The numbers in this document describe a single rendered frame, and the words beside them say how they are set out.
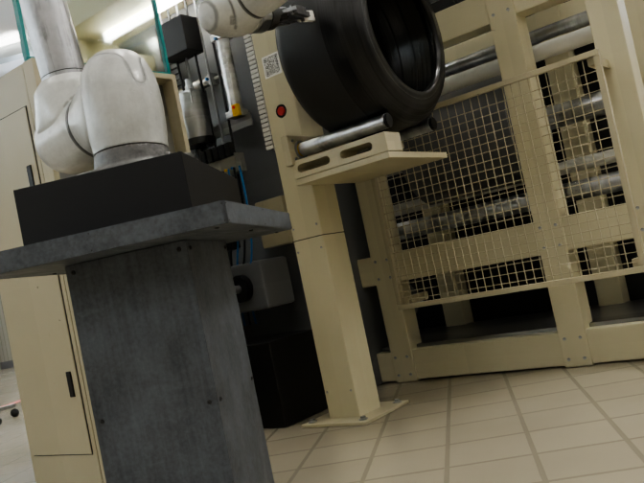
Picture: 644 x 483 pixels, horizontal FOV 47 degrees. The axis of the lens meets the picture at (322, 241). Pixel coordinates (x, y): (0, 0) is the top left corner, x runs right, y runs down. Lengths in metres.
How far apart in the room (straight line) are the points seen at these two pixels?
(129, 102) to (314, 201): 1.07
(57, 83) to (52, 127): 0.10
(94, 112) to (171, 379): 0.55
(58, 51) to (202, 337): 0.75
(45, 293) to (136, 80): 0.95
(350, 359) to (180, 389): 1.13
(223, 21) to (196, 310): 0.77
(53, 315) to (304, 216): 0.85
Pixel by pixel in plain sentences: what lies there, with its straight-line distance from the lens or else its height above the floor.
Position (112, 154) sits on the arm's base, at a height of 0.81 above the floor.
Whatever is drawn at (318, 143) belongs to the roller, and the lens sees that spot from 2.37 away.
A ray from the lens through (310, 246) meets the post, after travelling 2.50.
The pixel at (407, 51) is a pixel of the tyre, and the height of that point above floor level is 1.20.
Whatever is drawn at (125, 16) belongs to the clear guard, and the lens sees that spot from 2.67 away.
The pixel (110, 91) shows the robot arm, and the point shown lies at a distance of 1.57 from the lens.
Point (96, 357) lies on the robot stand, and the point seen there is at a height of 0.43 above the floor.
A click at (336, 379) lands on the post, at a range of 2.53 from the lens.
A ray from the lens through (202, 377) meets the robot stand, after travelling 1.42.
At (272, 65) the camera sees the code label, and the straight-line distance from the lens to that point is 2.60.
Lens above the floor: 0.50
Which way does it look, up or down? 2 degrees up
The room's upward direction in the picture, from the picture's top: 12 degrees counter-clockwise
